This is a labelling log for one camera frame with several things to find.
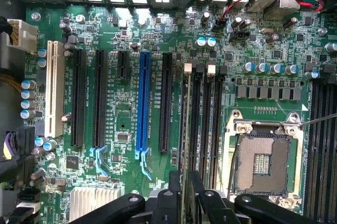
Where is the CPU socket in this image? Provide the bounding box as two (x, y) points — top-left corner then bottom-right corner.
(223, 109), (305, 209)

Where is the silver finned heatsink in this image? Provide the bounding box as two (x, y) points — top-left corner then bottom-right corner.
(70, 186), (124, 222)

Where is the green motherboard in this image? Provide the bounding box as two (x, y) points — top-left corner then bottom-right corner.
(25, 5), (337, 224)

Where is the long black expansion slot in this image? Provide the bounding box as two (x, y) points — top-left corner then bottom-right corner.
(89, 49), (109, 178)
(158, 52), (174, 153)
(70, 48), (87, 149)

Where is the thin metal locking lever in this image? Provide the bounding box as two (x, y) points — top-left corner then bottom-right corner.
(299, 114), (337, 129)

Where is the blue expansion slot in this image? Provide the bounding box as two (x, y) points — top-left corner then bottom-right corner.
(134, 51), (153, 181)

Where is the short black expansion slot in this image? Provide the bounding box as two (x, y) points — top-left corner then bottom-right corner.
(117, 50), (130, 80)

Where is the white expansion slot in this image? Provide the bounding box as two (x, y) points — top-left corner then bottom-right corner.
(44, 40), (66, 138)

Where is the white power connector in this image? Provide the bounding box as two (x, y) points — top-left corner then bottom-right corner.
(6, 18), (39, 54)

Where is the purple wire bundle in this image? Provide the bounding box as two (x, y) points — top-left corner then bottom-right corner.
(3, 131), (19, 160)

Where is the yellow braided wire bundle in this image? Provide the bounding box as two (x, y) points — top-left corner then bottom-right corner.
(0, 73), (23, 93)

